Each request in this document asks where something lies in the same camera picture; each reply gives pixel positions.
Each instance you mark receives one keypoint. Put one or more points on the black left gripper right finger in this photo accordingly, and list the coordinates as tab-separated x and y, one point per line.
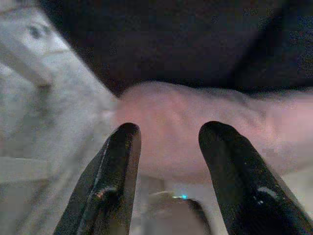
239	176

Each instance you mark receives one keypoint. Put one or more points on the white robot left leg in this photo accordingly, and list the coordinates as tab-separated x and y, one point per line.
171	215

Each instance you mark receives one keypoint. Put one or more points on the pink plush pillow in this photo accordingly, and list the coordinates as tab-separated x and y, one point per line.
171	147

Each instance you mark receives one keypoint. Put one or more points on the brown fabric sofa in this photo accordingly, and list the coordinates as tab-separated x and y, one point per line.
171	44

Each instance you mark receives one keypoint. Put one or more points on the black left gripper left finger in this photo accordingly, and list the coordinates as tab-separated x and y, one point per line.
112	176

